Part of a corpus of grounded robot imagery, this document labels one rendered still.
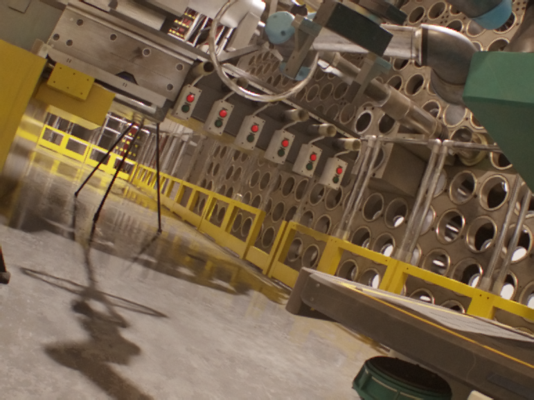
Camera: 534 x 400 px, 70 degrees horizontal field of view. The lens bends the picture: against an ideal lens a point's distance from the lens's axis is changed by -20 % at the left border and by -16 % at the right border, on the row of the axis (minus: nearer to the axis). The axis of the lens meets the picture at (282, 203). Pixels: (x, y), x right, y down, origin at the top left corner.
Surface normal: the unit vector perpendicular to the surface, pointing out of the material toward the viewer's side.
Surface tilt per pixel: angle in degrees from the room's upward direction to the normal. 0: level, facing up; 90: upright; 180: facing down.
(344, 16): 114
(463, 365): 90
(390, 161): 90
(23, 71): 90
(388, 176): 90
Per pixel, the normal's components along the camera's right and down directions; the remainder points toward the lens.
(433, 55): -0.29, 0.67
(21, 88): 0.47, 0.14
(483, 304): -0.81, -0.34
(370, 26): 0.36, 0.54
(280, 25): -0.30, -0.16
